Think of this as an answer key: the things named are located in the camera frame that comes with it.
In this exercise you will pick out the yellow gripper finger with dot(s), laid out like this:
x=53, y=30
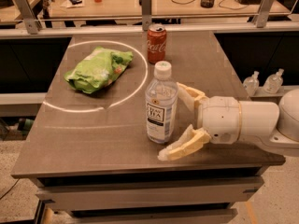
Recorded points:
x=191, y=141
x=191, y=97

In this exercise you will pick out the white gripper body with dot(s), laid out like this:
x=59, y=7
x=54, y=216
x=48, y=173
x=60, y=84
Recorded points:
x=220, y=118

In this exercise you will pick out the clear plastic tea bottle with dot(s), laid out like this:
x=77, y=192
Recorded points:
x=161, y=103

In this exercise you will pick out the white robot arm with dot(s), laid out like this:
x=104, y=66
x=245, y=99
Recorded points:
x=269, y=126

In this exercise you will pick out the clear sanitizer bottle left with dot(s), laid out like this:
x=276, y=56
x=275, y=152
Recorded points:
x=251, y=84

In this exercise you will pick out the red Coca-Cola can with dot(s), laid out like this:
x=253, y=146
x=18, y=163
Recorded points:
x=156, y=42

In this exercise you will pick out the black mesh cup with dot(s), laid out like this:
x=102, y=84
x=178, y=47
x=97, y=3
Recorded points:
x=207, y=3

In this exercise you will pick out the green chip bag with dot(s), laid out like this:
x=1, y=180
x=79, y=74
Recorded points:
x=98, y=70

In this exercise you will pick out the grey cabinet drawer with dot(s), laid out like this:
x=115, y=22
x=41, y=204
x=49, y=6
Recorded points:
x=150, y=194

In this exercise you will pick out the metal railing frame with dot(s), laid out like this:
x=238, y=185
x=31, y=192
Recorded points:
x=62, y=17

